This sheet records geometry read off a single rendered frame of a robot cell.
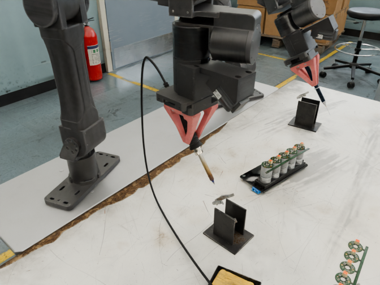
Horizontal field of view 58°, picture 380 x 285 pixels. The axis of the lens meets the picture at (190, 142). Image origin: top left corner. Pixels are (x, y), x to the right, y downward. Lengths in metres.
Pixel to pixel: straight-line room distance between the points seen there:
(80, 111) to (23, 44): 2.54
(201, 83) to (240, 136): 0.46
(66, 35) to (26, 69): 2.62
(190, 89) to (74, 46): 0.24
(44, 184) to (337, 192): 0.65
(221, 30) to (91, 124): 0.35
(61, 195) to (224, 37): 0.48
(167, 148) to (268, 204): 0.31
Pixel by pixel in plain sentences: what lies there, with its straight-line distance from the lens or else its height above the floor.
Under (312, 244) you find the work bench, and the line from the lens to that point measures 0.69.
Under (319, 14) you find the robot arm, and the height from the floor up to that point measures 1.06.
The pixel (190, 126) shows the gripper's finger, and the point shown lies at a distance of 0.56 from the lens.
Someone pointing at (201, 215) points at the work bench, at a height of 0.75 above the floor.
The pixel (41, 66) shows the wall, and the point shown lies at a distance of 3.32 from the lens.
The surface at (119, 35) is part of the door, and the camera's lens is 3.69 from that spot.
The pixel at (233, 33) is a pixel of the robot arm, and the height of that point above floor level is 1.12.
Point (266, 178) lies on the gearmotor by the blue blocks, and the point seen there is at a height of 0.78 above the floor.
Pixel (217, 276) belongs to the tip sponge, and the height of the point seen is 0.76.
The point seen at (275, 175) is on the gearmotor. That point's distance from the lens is 0.79.
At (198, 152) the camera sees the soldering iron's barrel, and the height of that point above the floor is 0.91.
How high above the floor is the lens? 1.24
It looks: 32 degrees down
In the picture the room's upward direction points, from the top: straight up
